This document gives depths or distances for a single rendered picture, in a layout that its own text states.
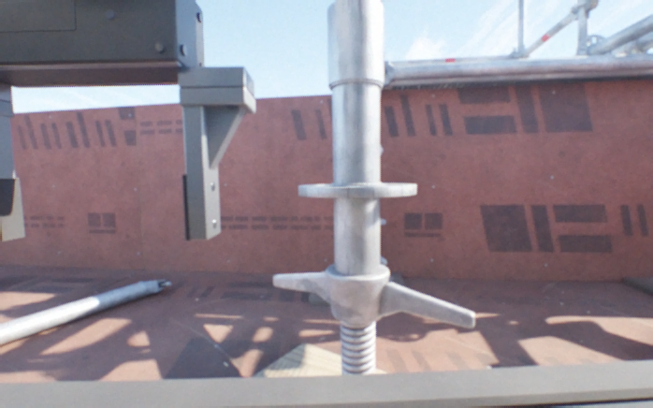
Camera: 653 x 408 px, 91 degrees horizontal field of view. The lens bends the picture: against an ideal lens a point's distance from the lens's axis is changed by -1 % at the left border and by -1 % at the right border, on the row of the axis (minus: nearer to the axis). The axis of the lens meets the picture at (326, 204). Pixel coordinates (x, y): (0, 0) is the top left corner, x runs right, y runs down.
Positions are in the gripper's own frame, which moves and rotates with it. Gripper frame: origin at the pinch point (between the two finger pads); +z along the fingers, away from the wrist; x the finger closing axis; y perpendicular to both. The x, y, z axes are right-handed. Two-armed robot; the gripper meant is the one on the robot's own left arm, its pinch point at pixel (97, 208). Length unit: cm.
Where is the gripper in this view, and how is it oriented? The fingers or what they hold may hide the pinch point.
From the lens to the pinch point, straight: 25.3
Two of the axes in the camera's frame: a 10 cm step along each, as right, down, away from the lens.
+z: 0.2, 10.0, 0.9
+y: -0.3, -0.9, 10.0
